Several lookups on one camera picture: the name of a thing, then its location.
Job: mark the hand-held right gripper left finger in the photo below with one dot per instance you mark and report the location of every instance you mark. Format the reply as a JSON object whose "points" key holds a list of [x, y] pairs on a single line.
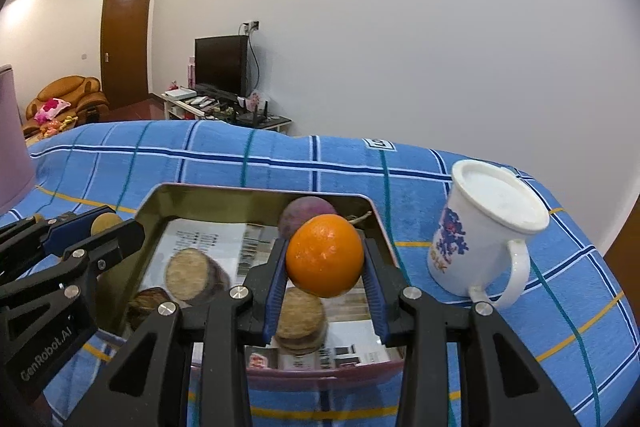
{"points": [[276, 292]]}

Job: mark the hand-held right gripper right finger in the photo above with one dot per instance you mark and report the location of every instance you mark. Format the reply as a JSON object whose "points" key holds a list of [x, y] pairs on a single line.
{"points": [[376, 302]]}

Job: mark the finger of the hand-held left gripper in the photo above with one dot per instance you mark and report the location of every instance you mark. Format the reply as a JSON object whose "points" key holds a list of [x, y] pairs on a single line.
{"points": [[70, 231], [115, 239]]}

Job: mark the yellow-brown round fruit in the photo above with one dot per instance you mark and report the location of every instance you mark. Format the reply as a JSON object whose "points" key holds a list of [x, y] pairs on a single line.
{"points": [[106, 223]]}

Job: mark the cut purple sweet potato piece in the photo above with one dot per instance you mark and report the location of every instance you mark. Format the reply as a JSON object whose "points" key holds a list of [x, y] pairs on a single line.
{"points": [[189, 274], [300, 322]]}

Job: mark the large orange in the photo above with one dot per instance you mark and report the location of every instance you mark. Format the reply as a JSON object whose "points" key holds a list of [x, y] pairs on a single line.
{"points": [[325, 255]]}

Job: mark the purple round turnip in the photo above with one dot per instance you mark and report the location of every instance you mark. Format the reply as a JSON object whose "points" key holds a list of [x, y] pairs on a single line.
{"points": [[305, 214]]}

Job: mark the pink metal tin box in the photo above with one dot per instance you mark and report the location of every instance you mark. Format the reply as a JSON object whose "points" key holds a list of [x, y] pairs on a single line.
{"points": [[220, 202]]}

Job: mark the printed paper leaflet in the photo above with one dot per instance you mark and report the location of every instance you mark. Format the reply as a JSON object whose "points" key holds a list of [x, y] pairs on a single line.
{"points": [[210, 237]]}

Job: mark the lilac insulated tumbler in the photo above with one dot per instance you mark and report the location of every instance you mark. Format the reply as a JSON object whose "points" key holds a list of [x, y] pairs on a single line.
{"points": [[12, 147]]}

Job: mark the white mug with blue print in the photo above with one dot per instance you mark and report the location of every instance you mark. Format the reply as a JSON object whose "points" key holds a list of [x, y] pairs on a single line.
{"points": [[477, 259]]}

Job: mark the pink cushion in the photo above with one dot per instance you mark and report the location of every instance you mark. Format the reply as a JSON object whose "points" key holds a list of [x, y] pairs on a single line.
{"points": [[50, 107]]}

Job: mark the blue plaid blanket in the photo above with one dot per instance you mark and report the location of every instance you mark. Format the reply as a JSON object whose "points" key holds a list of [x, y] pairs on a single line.
{"points": [[350, 167]]}

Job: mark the orange leather armchair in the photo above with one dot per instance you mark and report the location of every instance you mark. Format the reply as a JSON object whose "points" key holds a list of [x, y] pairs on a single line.
{"points": [[85, 92]]}

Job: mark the white flat box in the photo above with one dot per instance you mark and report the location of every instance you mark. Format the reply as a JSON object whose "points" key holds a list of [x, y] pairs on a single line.
{"points": [[180, 94]]}

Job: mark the white mug lid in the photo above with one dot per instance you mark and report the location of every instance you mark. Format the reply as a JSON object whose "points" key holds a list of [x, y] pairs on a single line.
{"points": [[500, 197]]}

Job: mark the white television stand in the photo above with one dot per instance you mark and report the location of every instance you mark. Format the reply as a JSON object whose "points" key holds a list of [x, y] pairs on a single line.
{"points": [[225, 119]]}

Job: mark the black router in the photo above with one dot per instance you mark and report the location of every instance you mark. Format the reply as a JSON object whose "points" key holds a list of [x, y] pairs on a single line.
{"points": [[256, 116]]}

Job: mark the pink tall box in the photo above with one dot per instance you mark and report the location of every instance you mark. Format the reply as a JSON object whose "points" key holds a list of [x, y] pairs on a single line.
{"points": [[190, 72]]}

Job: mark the brown wooden door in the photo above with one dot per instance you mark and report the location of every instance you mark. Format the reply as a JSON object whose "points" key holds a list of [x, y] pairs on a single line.
{"points": [[125, 47]]}

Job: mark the pink floral ornament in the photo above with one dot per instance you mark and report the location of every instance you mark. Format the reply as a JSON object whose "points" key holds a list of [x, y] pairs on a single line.
{"points": [[255, 98]]}

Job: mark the black flat television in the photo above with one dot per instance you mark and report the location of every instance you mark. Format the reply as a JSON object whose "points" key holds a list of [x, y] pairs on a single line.
{"points": [[220, 64]]}

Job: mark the wall power socket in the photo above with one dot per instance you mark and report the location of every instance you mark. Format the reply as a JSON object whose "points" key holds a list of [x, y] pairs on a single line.
{"points": [[251, 26]]}

